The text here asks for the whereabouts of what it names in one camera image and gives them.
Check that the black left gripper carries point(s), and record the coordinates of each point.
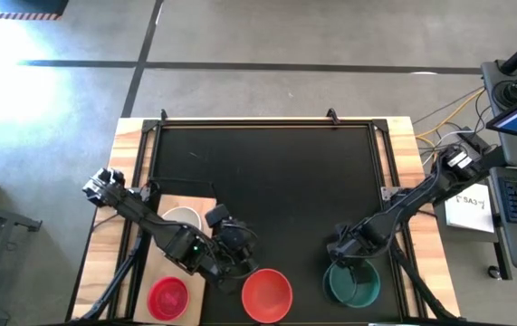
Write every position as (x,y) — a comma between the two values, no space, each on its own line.
(235,249)

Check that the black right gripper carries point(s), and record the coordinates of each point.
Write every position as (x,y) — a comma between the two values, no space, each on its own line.
(353,244)

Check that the large teal bowl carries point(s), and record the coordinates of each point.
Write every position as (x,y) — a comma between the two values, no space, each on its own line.
(353,294)

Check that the large red bowl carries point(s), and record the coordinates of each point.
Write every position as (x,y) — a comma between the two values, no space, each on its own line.
(267,296)

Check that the small pink translucent bowl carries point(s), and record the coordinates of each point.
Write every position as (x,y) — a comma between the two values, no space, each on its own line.
(168,299)

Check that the large white bowl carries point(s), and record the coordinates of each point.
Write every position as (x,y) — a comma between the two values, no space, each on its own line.
(182,218)

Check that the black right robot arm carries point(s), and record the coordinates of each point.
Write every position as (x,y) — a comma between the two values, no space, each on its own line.
(403,213)

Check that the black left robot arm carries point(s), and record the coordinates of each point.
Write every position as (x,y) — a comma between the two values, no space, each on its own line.
(149,222)

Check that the black diagonal support strut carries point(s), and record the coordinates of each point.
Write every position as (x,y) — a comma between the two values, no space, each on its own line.
(117,280)
(414,276)

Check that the black table mat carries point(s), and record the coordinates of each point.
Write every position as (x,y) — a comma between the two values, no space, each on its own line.
(285,181)

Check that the white paper label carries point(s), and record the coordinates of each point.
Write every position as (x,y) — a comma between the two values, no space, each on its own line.
(466,217)

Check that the black caster wheel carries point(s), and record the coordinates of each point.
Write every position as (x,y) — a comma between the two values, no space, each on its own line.
(494,272)

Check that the black power strip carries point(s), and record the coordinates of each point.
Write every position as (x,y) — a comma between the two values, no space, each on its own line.
(468,136)

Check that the black stand crossbar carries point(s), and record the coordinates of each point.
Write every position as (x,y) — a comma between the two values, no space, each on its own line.
(493,160)

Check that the black round device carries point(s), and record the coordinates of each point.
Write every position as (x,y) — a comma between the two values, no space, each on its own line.
(513,93)

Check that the dark mat with hazard stripe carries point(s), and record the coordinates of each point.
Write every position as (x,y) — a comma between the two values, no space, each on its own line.
(31,6)

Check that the black frame clamp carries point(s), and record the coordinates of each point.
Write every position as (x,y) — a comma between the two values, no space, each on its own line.
(164,115)
(332,116)

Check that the black aluminium table frame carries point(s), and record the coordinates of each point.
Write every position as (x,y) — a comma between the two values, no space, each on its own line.
(285,122)

